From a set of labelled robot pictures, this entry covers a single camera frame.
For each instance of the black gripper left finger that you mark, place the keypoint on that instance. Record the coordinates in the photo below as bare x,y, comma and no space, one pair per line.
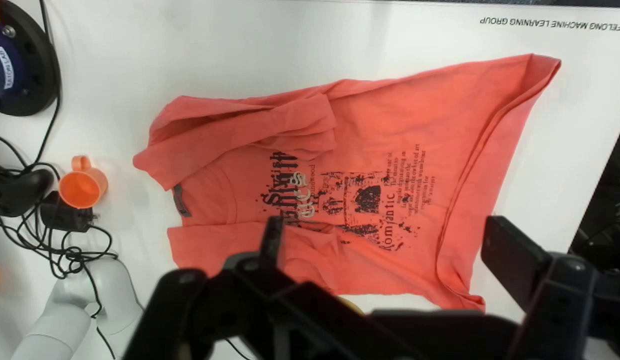
270,240

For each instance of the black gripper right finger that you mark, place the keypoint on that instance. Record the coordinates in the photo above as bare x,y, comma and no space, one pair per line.
515,259

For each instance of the coral red printed sweatshirt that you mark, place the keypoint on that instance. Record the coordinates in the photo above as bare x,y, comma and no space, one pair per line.
385,185

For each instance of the small orange plastic cup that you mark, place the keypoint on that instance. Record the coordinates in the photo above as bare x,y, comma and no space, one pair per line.
84,185

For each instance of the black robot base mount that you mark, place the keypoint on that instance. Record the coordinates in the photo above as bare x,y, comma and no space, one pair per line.
28,63

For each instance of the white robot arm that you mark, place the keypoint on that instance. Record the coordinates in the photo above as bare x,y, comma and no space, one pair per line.
276,317

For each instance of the black game controller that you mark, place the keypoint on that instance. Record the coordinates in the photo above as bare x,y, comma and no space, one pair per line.
19,192

